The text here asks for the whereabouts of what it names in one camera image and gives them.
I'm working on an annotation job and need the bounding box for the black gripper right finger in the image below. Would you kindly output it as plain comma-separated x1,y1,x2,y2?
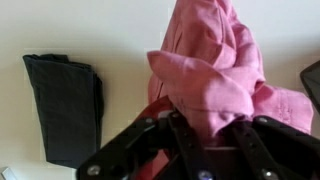
229,116,320,180

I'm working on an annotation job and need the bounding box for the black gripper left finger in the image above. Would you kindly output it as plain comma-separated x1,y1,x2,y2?
76,112,214,180

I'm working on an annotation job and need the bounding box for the pink shirt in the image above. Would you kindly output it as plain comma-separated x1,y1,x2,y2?
147,0,313,146

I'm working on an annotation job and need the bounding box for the grey storage box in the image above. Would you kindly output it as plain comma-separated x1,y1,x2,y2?
300,60,320,113

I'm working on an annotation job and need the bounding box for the folded dark blue cloth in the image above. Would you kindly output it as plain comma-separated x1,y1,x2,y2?
23,54,104,168

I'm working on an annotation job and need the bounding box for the left metal table bracket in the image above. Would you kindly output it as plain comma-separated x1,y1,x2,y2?
0,167,17,180

